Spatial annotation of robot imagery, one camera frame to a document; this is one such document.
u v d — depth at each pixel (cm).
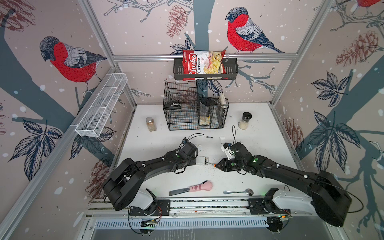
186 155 68
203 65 88
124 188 43
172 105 90
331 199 41
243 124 102
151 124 98
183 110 114
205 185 78
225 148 77
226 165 73
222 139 100
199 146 95
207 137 101
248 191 80
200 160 90
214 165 84
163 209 73
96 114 74
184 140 82
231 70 95
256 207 73
